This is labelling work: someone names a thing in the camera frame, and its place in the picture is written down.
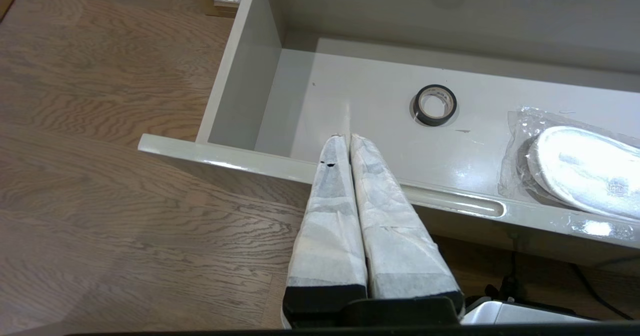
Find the black tape roll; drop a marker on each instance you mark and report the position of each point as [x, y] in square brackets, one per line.
[419, 116]

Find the white slippers in plastic bag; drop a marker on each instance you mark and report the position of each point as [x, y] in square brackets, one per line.
[580, 166]

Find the left gripper right finger wrapped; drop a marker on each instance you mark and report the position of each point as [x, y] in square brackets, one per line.
[395, 231]

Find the left gripper left finger wrapped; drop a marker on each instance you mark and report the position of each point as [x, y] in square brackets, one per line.
[327, 236]

